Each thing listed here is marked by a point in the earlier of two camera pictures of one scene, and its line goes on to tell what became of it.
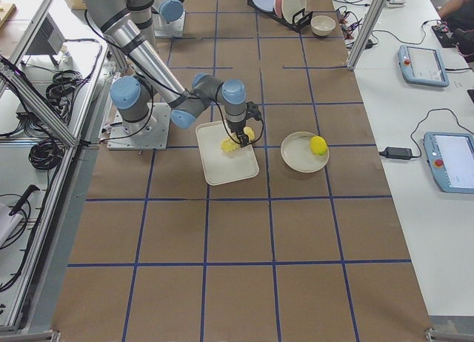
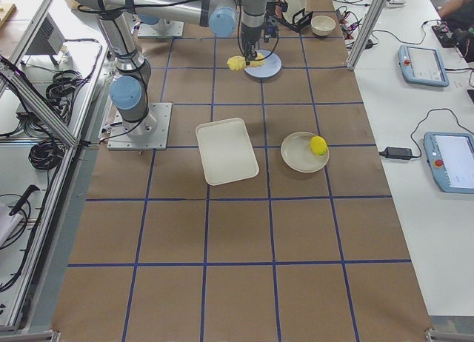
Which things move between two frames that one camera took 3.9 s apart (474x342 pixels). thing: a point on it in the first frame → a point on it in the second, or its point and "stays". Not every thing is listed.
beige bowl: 323,25 stays
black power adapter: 397,153 stays
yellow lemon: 318,145 stays
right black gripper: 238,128 → 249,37
